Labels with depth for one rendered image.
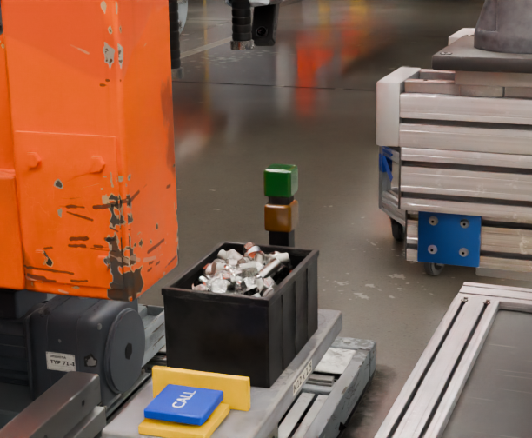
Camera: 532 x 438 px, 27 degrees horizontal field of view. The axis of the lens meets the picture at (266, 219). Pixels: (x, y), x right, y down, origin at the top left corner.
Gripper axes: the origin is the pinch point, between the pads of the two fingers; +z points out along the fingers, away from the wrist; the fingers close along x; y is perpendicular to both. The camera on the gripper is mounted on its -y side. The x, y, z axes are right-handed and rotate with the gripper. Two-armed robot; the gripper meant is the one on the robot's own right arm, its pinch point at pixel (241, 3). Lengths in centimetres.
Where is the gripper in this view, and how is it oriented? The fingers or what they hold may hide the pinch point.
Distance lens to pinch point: 203.2
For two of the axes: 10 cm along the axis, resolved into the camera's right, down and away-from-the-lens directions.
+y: -0.2, -9.6, -2.8
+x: 9.5, 0.7, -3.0
